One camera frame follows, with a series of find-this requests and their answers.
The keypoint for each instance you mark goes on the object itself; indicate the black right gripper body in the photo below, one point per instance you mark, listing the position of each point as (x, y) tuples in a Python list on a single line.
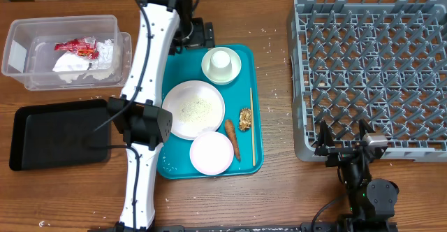
[(338, 156)]

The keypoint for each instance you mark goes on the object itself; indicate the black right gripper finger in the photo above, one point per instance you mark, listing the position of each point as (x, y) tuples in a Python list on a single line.
[(366, 131), (325, 136)]

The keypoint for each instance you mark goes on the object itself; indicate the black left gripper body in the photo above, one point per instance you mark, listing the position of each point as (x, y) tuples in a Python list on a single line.
[(200, 37)]

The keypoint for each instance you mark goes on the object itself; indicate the white paper cup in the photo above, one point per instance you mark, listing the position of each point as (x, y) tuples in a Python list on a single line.
[(220, 65)]

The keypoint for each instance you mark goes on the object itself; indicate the white tissue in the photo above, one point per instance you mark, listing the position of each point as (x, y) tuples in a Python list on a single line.
[(104, 59)]

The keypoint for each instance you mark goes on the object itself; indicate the red snack wrapper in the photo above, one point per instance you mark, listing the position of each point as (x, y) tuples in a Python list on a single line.
[(82, 47)]

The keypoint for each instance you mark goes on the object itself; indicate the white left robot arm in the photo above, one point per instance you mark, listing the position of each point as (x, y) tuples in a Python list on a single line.
[(167, 27)]

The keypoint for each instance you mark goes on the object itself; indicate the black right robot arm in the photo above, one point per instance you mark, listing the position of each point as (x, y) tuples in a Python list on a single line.
[(372, 201)]

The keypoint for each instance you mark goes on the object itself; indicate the grey dishwasher rack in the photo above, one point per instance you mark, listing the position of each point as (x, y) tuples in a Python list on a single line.
[(383, 61)]

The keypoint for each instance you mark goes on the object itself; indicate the light green bowl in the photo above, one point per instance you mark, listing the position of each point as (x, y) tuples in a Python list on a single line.
[(235, 61)]

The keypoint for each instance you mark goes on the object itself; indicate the large white plate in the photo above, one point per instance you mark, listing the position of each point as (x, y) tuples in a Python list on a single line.
[(197, 107)]

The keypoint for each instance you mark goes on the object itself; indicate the wooden chopstick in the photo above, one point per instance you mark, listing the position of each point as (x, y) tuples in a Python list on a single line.
[(252, 127)]

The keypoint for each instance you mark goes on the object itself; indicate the teal plastic tray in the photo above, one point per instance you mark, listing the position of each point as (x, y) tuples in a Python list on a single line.
[(174, 162)]

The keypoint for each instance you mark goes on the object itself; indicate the brown food scrap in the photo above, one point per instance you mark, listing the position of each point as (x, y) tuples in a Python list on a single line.
[(245, 119)]

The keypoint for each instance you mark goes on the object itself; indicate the orange carrot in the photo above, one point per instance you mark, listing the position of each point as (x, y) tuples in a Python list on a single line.
[(230, 131)]

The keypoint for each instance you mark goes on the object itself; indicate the white crumpled napkin in bin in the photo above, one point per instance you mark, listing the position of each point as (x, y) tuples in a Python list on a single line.
[(71, 62)]

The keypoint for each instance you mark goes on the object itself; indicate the clear plastic bin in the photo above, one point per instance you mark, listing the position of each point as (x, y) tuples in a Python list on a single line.
[(29, 54)]

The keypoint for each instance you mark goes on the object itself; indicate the black plastic tray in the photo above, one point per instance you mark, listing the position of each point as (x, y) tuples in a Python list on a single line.
[(48, 136)]

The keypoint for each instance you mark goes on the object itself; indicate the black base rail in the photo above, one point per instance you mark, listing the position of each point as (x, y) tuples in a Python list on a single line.
[(304, 227)]

